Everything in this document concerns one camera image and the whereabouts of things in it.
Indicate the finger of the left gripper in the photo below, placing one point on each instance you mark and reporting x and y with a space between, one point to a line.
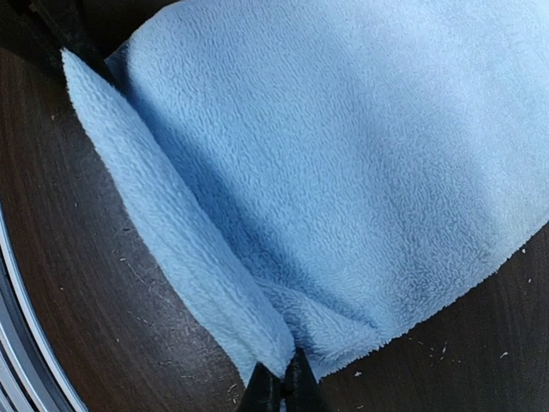
65 19

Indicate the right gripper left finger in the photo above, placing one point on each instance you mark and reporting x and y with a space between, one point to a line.
263 392

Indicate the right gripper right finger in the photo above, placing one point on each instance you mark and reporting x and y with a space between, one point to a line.
302 392

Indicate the light blue towel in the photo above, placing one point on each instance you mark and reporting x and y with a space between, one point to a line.
325 175

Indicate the aluminium front rail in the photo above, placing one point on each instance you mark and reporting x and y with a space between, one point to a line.
32 379

